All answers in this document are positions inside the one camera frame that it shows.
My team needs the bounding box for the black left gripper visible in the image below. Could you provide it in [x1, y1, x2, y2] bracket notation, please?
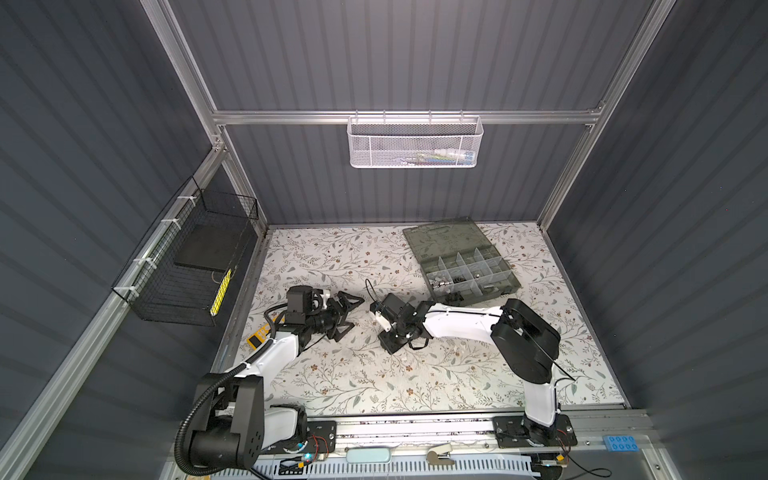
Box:
[305, 291, 361, 340]

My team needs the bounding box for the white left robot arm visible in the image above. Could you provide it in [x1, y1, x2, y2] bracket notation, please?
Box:
[173, 285, 364, 477]

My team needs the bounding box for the black wire wall basket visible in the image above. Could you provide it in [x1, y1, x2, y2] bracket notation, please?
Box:
[113, 180, 260, 327]

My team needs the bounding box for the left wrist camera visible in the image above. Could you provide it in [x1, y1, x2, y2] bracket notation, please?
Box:
[313, 289, 331, 310]

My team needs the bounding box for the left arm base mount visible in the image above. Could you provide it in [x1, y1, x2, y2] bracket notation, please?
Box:
[261, 420, 338, 455]

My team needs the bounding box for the black corrugated cable hose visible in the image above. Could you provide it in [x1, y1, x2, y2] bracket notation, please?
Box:
[173, 302, 289, 478]

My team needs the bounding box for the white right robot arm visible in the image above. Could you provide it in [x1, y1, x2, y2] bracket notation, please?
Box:
[369, 294, 561, 429]

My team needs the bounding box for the yellow calculator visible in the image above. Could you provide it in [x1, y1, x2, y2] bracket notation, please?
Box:
[246, 324, 271, 350]

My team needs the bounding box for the blue lego-like block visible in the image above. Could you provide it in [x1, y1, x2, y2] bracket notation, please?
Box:
[603, 435, 639, 452]

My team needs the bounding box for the clear green organizer box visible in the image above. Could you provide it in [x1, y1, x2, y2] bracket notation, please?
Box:
[403, 217, 521, 306]

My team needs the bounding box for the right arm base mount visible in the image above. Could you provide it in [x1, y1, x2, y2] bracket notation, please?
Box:
[492, 413, 578, 448]

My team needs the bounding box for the white wire mesh basket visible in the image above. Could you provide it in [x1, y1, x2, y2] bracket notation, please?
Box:
[346, 115, 484, 169]

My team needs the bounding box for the yellow marker in basket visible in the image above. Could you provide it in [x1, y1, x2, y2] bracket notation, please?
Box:
[209, 269, 233, 317]

